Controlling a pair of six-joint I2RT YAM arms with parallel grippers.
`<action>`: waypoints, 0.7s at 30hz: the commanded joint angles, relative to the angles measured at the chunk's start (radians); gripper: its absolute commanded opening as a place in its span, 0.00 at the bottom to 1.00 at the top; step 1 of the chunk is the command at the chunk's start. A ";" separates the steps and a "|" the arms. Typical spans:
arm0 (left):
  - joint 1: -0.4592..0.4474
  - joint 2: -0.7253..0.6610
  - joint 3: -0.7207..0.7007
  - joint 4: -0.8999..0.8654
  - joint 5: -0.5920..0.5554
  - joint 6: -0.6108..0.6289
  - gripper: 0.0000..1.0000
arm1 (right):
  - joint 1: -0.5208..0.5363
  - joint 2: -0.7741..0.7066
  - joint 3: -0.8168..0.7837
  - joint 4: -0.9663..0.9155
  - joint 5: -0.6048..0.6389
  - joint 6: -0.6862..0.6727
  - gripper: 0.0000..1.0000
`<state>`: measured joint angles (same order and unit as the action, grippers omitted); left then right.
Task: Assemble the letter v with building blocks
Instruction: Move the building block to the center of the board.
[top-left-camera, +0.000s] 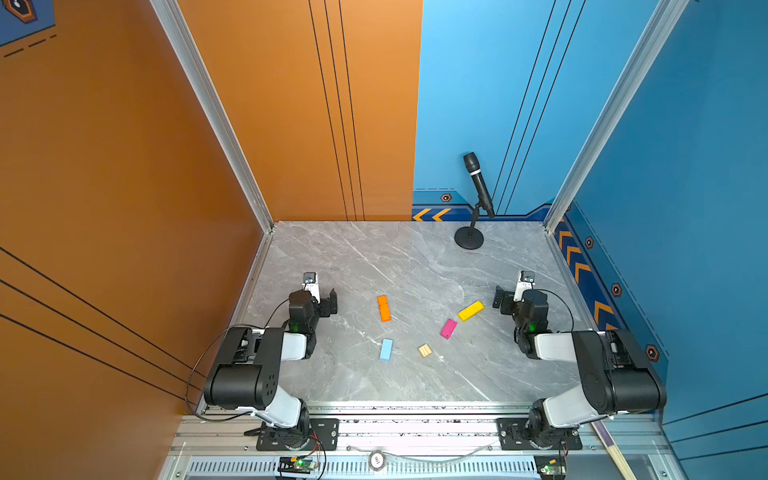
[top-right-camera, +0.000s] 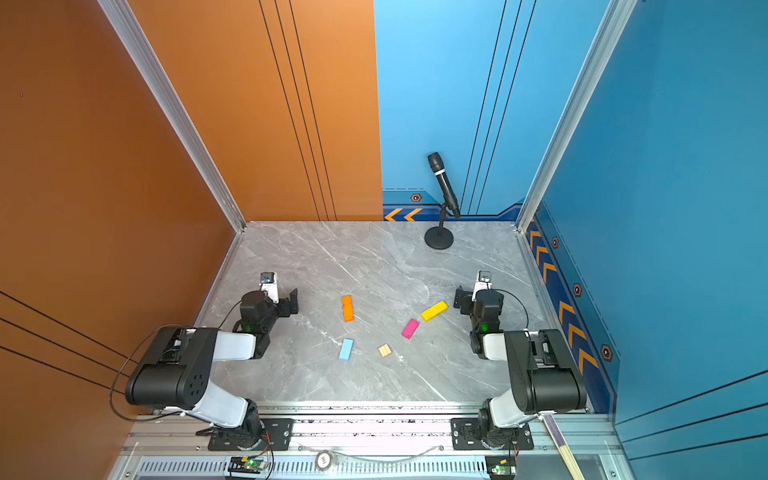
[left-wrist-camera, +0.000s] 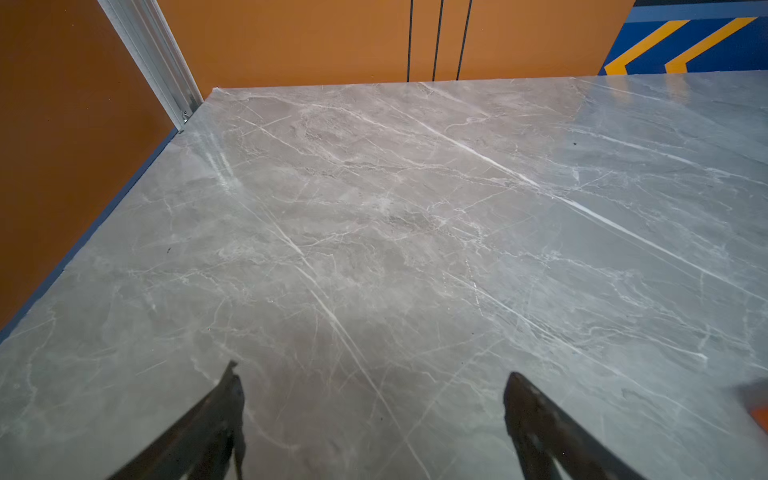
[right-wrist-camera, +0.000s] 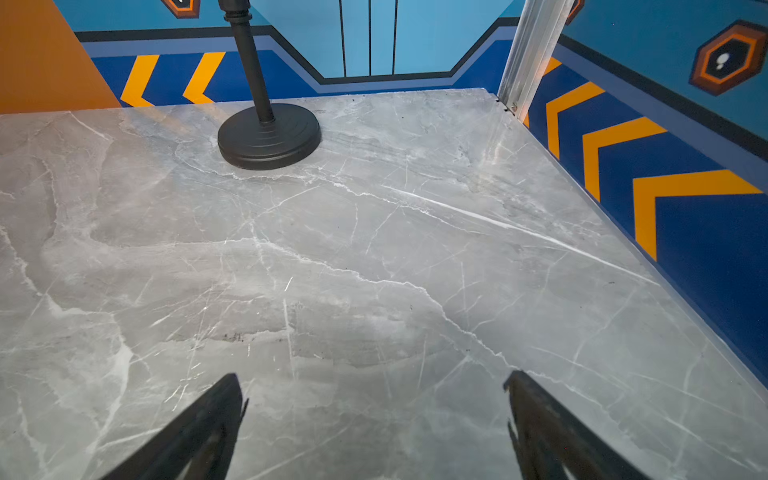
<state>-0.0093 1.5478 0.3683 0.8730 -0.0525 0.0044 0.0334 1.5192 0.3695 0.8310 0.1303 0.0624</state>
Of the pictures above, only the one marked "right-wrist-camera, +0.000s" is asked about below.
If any black microphone stand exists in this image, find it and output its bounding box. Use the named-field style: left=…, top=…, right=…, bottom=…
left=217, top=0, right=322, bottom=171

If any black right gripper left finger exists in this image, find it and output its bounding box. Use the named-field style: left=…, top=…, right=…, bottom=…
left=104, top=373, right=248, bottom=479

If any aluminium corner post right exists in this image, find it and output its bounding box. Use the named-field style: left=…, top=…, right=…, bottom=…
left=497, top=0, right=576, bottom=122

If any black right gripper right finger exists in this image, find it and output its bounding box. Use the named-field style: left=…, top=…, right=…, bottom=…
left=503, top=370, right=647, bottom=479

